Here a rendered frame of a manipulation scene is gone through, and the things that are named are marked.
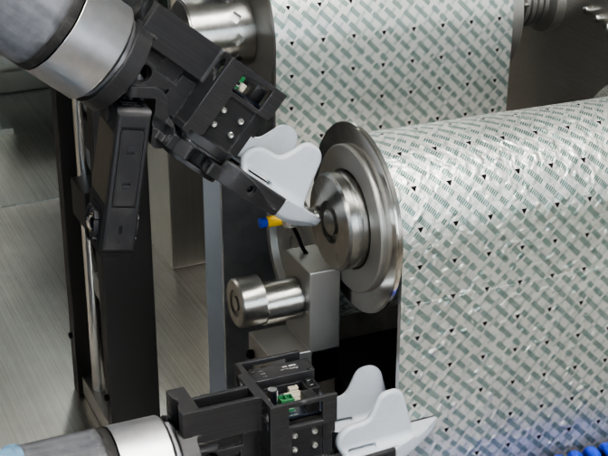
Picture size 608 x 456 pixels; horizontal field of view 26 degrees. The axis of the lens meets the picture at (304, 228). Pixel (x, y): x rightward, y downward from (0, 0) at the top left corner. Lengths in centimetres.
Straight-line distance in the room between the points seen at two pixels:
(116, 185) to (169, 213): 80
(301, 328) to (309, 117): 21
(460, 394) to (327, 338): 11
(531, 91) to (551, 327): 38
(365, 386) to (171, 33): 31
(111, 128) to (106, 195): 5
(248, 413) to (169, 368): 57
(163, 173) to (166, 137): 79
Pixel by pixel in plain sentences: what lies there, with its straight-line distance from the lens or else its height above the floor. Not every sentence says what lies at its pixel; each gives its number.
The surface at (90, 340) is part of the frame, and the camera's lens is 141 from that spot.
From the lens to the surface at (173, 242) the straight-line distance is 173.
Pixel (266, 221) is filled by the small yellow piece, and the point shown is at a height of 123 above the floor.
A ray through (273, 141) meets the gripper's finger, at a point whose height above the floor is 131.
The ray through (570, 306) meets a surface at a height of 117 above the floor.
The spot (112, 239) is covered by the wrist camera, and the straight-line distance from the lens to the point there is 93.
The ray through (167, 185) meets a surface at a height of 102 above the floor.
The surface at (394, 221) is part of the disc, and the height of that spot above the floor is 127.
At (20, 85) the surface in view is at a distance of 192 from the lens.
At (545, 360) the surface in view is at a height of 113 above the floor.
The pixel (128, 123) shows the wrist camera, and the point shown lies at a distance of 91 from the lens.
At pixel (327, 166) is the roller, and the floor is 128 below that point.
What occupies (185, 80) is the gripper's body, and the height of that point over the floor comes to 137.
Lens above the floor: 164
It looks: 24 degrees down
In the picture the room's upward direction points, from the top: straight up
